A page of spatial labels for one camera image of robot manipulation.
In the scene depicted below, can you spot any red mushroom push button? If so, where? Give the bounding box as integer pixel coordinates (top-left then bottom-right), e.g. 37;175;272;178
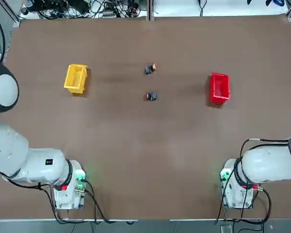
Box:
144;91;159;101

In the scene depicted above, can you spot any aluminium frame post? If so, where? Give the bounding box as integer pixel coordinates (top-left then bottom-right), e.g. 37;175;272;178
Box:
147;0;154;21

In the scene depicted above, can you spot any tangled black cable bundle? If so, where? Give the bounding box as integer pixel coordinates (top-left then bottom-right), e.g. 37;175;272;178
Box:
21;0;146;19

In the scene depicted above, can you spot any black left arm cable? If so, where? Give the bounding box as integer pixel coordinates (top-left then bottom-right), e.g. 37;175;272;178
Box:
0;169;117;224

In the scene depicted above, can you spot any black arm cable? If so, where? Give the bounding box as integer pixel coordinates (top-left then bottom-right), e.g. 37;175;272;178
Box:
0;169;117;224
213;137;291;225

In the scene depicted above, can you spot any yellow mushroom push button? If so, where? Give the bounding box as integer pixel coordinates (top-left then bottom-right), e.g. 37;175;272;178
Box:
144;62;158;75

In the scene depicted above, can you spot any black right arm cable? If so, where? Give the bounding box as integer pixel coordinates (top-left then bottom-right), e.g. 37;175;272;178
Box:
213;137;291;225

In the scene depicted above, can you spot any red plastic storage bin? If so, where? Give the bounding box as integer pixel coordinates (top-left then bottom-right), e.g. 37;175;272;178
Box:
210;72;231;105

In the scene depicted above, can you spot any yellow plastic storage bin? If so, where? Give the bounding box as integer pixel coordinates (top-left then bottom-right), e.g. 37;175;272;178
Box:
64;64;88;95

